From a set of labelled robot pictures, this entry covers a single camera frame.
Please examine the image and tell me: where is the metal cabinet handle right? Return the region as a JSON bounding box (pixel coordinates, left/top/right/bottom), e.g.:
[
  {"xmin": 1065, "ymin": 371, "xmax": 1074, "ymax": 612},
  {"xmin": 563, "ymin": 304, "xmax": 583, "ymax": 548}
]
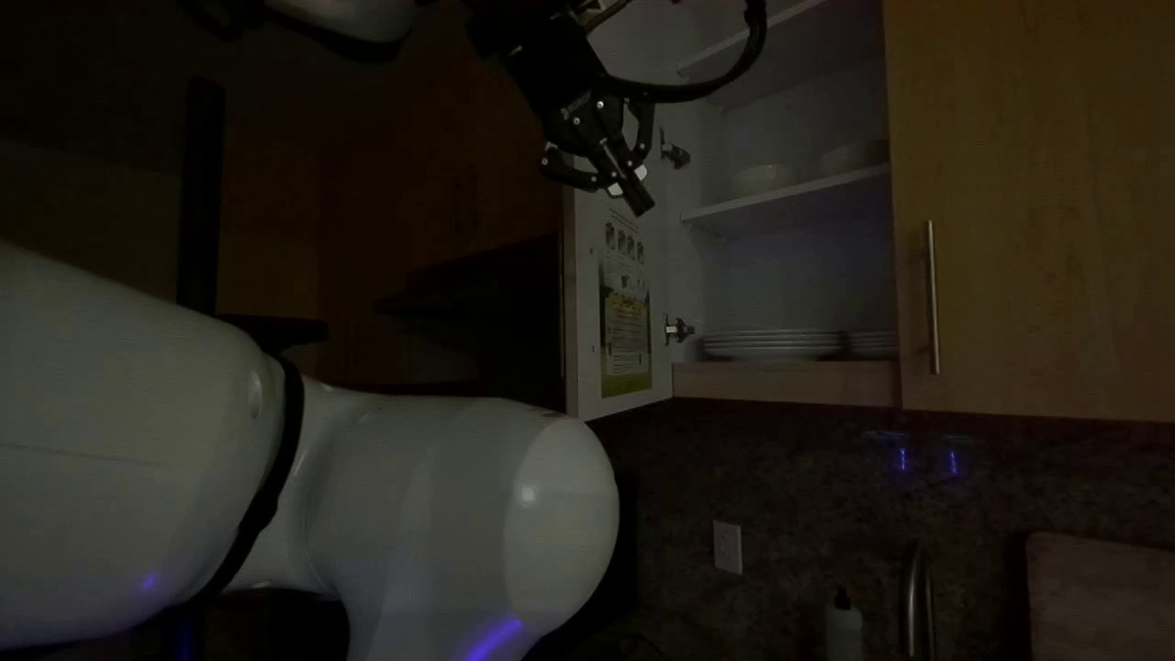
[{"xmin": 926, "ymin": 220, "xmax": 943, "ymax": 373}]

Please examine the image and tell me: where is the stack of white plates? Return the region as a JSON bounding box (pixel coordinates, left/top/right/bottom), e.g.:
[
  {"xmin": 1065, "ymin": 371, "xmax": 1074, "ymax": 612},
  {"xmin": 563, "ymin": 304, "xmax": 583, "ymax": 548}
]
[{"xmin": 697, "ymin": 326, "xmax": 897, "ymax": 361}]

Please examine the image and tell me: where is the wooden cabinet door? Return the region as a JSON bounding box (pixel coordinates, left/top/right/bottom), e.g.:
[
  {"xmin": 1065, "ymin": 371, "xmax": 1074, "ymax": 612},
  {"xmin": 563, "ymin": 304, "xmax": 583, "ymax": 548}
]
[
  {"xmin": 880, "ymin": 0, "xmax": 1175, "ymax": 422},
  {"xmin": 563, "ymin": 191, "xmax": 693, "ymax": 417}
]

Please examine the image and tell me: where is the white soap dispenser bottle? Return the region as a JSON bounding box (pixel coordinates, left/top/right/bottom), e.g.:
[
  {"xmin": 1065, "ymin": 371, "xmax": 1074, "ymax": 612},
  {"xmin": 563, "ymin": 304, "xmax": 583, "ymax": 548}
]
[{"xmin": 821, "ymin": 586, "xmax": 868, "ymax": 661}]

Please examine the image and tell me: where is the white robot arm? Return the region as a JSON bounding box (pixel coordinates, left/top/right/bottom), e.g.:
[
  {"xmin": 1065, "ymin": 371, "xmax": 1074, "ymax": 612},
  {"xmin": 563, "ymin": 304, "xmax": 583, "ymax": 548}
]
[{"xmin": 0, "ymin": 241, "xmax": 620, "ymax": 661}]

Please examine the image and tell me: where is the white wall outlet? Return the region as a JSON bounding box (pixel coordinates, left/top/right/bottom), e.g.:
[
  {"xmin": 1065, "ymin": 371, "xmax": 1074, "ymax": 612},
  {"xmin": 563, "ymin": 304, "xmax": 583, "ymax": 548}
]
[{"xmin": 711, "ymin": 522, "xmax": 744, "ymax": 578}]

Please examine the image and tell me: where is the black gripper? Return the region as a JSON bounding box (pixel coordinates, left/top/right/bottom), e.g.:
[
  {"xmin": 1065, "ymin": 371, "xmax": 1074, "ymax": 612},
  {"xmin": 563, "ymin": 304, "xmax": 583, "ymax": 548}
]
[{"xmin": 490, "ymin": 0, "xmax": 655, "ymax": 216}]

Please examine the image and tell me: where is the green sticker on door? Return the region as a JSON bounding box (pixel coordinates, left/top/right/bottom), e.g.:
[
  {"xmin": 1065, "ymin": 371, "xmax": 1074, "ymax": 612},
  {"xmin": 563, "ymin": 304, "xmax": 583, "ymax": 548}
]
[{"xmin": 600, "ymin": 268, "xmax": 655, "ymax": 397}]

